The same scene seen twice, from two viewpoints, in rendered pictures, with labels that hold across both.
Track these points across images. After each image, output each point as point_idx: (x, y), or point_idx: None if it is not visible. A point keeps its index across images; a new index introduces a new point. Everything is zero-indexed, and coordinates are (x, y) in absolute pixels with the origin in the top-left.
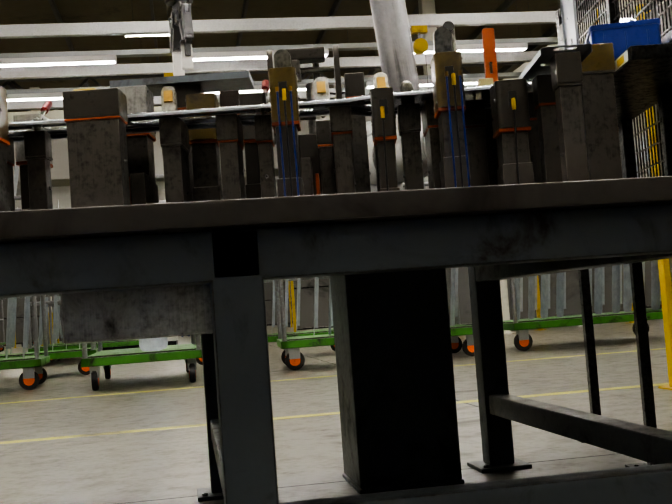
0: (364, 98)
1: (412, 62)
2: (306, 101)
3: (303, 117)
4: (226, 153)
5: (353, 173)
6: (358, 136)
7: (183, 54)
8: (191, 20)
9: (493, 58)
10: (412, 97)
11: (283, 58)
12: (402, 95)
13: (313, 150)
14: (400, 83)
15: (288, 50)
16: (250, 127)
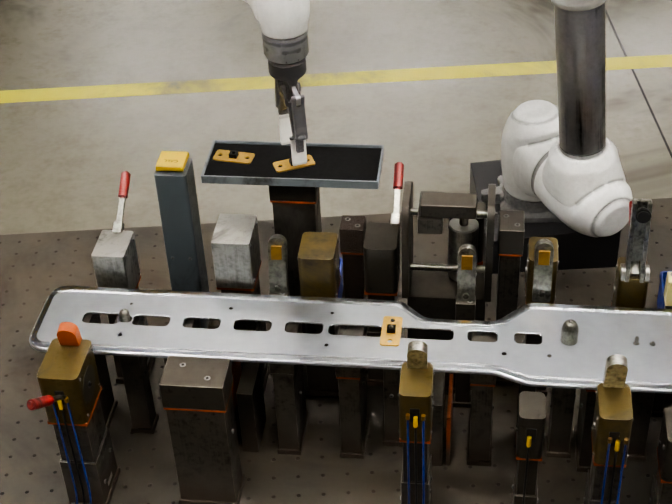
0: (512, 380)
1: (600, 110)
2: (443, 367)
3: (442, 270)
4: (346, 387)
5: (491, 419)
6: (507, 293)
7: (294, 149)
8: (304, 116)
9: None
10: (573, 354)
11: (418, 356)
12: (559, 387)
13: (450, 314)
14: (579, 137)
15: (429, 207)
16: (376, 282)
